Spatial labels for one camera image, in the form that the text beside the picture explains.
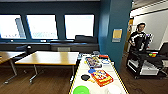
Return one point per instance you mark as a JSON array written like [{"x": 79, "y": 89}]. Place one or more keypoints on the dark bag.
[{"x": 83, "y": 37}]

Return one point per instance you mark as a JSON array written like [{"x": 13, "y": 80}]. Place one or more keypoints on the small red item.
[{"x": 103, "y": 56}]

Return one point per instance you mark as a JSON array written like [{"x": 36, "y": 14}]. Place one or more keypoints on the yellow wall sign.
[{"x": 117, "y": 35}]

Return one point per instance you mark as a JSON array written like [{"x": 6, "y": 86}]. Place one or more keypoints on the orange game box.
[{"x": 101, "y": 78}]

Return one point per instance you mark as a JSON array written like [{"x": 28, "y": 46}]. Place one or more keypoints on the long wooden table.
[{"x": 8, "y": 56}]

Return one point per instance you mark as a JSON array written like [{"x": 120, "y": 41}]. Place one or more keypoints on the black monitor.
[{"x": 164, "y": 49}]

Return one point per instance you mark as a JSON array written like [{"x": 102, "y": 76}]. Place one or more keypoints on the blue round disc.
[{"x": 91, "y": 71}]

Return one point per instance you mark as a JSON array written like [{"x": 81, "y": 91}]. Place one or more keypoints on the colourful puzzle box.
[{"x": 94, "y": 61}]

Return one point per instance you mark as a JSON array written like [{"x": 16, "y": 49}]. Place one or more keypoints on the dark office chair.
[{"x": 21, "y": 50}]

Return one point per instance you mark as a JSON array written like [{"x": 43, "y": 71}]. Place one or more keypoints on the grey bench vent panel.
[{"x": 63, "y": 49}]

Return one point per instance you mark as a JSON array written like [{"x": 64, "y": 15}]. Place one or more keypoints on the green bowl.
[{"x": 81, "y": 90}]

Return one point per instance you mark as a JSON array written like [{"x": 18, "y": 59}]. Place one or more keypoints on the dark window bench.
[{"x": 40, "y": 45}]

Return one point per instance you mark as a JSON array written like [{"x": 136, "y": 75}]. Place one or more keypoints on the black wheeled cart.
[{"x": 140, "y": 56}]

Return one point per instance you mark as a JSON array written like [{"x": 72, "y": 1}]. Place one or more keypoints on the pale long table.
[{"x": 50, "y": 57}]

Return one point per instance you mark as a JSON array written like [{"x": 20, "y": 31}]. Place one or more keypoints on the yellow edged white table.
[{"x": 80, "y": 70}]

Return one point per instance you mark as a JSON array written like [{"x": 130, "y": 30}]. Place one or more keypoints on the colourful toy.
[{"x": 152, "y": 54}]

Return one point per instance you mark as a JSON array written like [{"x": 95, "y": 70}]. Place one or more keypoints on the person in dark top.
[{"x": 140, "y": 37}]

